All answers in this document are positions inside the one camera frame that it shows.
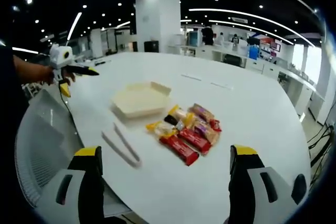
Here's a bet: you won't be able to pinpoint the white square pillar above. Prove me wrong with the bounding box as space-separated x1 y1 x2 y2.
135 0 181 55

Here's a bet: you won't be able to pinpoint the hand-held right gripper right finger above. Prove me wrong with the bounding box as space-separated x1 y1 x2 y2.
227 144 308 224

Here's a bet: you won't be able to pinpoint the person's left hand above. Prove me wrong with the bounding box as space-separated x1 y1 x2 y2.
41 66 77 86

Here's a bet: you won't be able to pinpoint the white mesh office chair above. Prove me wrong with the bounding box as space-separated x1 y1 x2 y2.
14 88 85 209

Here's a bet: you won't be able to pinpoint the yellow black food packet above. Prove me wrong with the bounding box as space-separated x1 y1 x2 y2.
163 104 188 128

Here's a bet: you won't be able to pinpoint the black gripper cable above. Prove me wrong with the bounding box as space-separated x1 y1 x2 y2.
60 94 79 137

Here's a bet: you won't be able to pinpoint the black floor cables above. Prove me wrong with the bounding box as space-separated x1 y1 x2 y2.
306 123 336 168

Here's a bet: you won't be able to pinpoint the purple beige food packet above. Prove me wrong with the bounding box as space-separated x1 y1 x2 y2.
193 121 221 146

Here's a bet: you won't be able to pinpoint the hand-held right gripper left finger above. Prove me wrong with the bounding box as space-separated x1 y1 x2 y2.
36 145 106 224

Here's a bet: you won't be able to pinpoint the blue white machine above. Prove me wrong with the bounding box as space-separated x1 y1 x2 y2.
187 30 203 47

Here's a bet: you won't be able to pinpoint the brown purple food packet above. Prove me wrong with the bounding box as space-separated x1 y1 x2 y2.
187 103 216 124

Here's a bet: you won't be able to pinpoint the small red food packet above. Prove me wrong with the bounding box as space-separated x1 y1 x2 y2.
208 119 223 133

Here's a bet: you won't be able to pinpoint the yellow brown food packet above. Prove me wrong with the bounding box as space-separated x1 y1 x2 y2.
178 112 201 132

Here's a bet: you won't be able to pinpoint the blue container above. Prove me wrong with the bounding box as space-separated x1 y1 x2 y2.
248 45 259 60

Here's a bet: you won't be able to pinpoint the white food tongs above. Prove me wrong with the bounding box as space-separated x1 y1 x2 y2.
101 122 143 168

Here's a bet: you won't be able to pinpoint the beige hexagonal container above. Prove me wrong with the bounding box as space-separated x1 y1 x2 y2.
110 81 172 120

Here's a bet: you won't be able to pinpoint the long red food packet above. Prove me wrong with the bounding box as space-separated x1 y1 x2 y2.
159 135 201 167
177 127 212 156

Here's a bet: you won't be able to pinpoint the black box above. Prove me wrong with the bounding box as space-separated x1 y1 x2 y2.
143 40 160 53

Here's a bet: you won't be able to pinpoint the ceiling light strip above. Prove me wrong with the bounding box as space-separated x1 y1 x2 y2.
67 12 83 41

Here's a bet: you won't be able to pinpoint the yellow clear food packet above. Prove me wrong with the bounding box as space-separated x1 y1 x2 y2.
145 121 180 141

